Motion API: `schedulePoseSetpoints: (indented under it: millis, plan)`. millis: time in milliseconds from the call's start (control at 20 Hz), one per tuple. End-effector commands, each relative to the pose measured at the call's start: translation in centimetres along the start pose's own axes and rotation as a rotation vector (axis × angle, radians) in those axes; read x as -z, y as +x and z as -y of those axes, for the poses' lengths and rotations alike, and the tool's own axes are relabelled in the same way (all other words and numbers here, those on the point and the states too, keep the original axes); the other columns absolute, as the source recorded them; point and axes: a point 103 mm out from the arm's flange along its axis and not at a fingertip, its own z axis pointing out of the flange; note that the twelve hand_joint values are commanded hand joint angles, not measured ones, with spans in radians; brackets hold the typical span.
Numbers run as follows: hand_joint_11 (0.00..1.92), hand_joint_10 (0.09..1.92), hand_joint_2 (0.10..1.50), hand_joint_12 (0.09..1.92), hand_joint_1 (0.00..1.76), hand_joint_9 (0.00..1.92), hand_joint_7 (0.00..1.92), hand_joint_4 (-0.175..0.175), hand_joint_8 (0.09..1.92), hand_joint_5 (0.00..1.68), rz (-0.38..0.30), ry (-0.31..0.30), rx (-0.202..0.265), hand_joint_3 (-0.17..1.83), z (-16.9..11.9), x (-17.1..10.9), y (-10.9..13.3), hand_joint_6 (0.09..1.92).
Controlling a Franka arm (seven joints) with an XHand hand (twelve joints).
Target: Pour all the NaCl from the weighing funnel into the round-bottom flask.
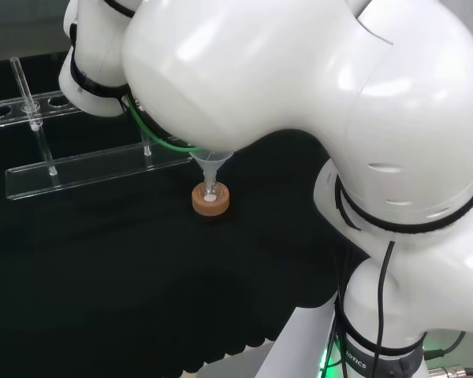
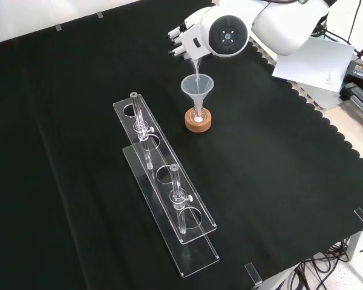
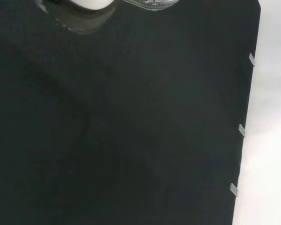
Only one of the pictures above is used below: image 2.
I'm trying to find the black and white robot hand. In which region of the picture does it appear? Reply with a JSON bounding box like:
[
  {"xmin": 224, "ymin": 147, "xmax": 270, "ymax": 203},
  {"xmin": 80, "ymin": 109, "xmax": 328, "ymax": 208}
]
[{"xmin": 167, "ymin": 7, "xmax": 215, "ymax": 62}]

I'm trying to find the clear plastic funnel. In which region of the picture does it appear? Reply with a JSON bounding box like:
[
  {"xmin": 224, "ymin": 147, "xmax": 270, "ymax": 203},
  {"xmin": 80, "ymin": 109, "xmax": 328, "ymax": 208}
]
[{"xmin": 180, "ymin": 73, "xmax": 214, "ymax": 113}]

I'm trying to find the round-bottom glass flask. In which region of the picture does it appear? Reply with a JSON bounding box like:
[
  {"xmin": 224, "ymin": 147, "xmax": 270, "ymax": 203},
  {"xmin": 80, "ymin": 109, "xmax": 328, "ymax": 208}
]
[{"xmin": 189, "ymin": 102, "xmax": 208, "ymax": 124}]

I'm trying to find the clear acrylic funnel stand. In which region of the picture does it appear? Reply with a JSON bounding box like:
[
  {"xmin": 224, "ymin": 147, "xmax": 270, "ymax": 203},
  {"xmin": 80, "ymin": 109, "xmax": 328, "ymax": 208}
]
[{"xmin": 112, "ymin": 91, "xmax": 221, "ymax": 279}]

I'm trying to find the white paper sheet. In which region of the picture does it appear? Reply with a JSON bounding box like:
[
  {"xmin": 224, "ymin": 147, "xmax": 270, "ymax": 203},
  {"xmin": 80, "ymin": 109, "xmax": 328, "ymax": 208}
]
[{"xmin": 272, "ymin": 36, "xmax": 355, "ymax": 92}]

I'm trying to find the pale board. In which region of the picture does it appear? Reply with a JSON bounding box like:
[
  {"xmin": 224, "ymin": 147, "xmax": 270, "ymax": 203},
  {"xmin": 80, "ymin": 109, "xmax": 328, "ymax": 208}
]
[{"xmin": 248, "ymin": 34, "xmax": 343, "ymax": 110}]

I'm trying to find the black power supply box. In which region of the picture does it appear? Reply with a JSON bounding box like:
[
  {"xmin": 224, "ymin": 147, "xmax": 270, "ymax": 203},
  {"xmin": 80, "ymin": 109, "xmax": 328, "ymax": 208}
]
[{"xmin": 338, "ymin": 59, "xmax": 363, "ymax": 91}]

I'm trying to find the black bench cloth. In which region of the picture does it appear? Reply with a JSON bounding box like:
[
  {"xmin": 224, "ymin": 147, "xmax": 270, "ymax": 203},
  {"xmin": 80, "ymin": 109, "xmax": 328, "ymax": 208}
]
[{"xmin": 0, "ymin": 0, "xmax": 363, "ymax": 290}]

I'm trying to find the cork ring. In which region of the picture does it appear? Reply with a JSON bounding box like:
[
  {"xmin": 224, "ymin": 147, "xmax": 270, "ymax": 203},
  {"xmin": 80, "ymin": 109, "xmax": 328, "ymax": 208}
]
[{"xmin": 184, "ymin": 108, "xmax": 214, "ymax": 134}]

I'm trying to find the black clamp handle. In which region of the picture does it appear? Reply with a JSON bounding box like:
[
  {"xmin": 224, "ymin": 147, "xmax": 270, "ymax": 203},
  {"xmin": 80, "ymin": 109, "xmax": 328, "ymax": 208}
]
[{"xmin": 339, "ymin": 82, "xmax": 363, "ymax": 117}]

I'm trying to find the black cable bundle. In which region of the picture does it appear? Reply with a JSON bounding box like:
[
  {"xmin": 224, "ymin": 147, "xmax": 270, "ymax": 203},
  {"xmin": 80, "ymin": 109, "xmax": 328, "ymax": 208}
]
[{"xmin": 286, "ymin": 237, "xmax": 363, "ymax": 290}]

